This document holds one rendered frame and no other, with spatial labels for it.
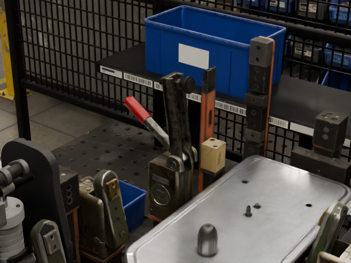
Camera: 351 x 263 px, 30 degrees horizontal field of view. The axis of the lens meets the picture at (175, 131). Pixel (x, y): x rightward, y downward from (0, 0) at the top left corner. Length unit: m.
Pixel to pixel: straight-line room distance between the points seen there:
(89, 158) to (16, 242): 0.95
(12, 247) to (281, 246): 0.41
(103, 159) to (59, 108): 2.04
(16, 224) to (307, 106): 0.75
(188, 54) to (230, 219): 0.54
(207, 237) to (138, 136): 1.05
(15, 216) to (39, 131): 2.72
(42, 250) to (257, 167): 0.50
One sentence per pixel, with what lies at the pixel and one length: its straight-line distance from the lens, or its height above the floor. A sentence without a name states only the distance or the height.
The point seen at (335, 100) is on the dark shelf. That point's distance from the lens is 1.52.
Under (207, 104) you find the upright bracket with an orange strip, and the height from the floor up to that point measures 1.13.
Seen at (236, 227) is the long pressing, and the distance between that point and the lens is 1.10.
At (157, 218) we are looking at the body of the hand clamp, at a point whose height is 0.94.
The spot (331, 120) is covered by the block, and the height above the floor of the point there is 1.08.
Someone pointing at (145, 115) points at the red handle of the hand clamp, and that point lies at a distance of 1.17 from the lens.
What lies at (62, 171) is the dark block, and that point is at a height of 1.12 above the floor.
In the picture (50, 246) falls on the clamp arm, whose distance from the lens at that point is 0.94.
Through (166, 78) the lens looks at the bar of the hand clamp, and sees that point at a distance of 1.10.
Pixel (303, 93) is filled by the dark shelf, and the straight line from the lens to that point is 1.54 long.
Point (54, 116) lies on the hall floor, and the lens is 3.83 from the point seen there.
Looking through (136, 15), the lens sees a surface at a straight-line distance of 3.26.
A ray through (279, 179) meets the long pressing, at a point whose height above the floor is 1.00.
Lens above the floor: 1.63
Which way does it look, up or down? 27 degrees down
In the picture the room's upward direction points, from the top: 1 degrees clockwise
